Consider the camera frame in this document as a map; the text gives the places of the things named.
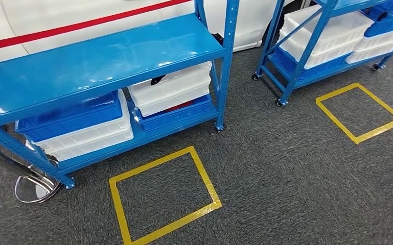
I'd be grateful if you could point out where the red part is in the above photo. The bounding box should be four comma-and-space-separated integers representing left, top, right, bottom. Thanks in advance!
164, 100, 195, 113

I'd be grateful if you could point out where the blue metal shelf rack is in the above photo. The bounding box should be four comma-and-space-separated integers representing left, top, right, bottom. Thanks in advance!
252, 0, 393, 108
0, 0, 240, 190

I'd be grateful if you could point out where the white plastic bin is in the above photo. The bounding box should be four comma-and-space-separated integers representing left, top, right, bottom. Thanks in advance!
127, 61, 213, 118
25, 89, 134, 162
278, 5, 375, 70
345, 26, 393, 65

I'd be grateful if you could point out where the yellow floor tape square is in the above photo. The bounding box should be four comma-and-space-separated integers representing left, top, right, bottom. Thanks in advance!
108, 146, 223, 245
315, 83, 393, 145

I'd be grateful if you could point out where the white vehicle with red stripe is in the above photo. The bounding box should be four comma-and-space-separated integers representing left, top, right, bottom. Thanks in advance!
0, 0, 314, 63

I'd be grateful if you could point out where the chrome stanchion post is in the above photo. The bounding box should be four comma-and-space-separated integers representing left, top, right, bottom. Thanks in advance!
0, 133, 63, 205

